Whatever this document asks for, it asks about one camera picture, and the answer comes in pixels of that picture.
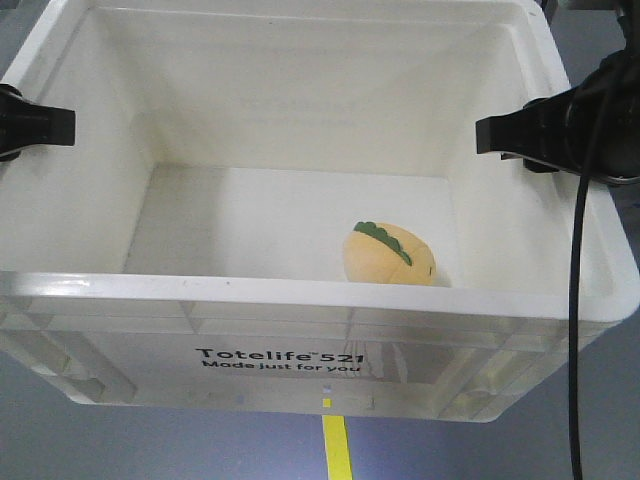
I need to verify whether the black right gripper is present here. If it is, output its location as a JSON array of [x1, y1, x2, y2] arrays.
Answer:
[[475, 50, 639, 186]]

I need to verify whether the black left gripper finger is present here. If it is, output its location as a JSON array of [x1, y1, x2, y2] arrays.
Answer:
[[1, 84, 76, 161]]

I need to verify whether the white plastic tote box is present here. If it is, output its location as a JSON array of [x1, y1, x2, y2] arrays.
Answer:
[[0, 0, 640, 425]]

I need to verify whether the yellow plush ball green crest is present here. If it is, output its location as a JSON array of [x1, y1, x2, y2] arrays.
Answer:
[[343, 221, 437, 286]]

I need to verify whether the yellow floor tape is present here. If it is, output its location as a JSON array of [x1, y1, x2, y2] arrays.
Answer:
[[322, 397, 354, 480]]

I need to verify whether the black hanging cable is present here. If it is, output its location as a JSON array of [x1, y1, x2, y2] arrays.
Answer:
[[567, 0, 640, 480]]

